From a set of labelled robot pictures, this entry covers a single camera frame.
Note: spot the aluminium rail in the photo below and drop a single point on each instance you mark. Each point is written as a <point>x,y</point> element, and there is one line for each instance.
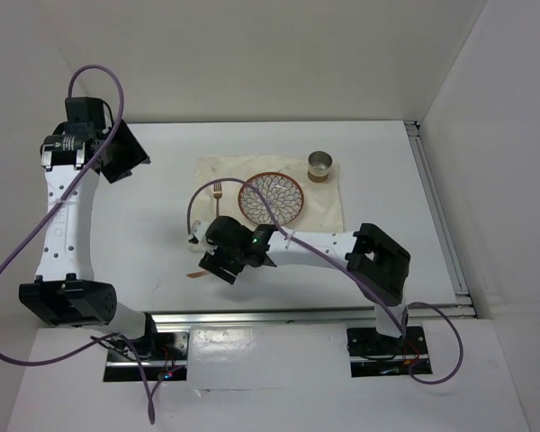
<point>436,209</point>
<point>464,310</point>

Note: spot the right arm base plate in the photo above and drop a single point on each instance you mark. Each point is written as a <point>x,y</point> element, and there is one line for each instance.
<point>374,355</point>

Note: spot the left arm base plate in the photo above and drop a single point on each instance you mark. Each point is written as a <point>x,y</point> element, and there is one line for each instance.
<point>164,359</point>

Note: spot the aluminium right side rail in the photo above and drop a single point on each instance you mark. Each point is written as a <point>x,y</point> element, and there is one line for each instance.
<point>436,209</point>

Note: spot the cream cloth napkin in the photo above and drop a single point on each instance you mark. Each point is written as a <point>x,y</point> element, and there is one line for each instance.
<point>322,210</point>

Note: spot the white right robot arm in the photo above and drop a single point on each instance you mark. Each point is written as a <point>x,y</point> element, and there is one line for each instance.
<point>370,258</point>

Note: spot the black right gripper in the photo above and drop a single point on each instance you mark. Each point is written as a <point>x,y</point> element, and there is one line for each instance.
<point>214,261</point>

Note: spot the aluminium front rail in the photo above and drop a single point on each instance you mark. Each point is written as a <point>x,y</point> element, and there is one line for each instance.
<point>464,310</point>

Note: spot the floral patterned ceramic plate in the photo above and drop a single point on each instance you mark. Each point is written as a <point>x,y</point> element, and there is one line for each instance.
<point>283,194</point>

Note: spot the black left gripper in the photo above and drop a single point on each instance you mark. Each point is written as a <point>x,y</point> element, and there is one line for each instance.
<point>133,155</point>

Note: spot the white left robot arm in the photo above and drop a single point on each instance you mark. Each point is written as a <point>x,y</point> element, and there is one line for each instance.
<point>64,291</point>

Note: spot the copper knife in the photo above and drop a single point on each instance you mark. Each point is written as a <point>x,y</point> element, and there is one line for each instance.
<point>198,274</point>

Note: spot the metal cup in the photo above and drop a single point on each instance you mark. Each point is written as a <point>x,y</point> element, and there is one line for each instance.
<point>319,165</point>

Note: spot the copper fork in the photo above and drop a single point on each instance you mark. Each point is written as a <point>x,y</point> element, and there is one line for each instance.
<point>217,195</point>

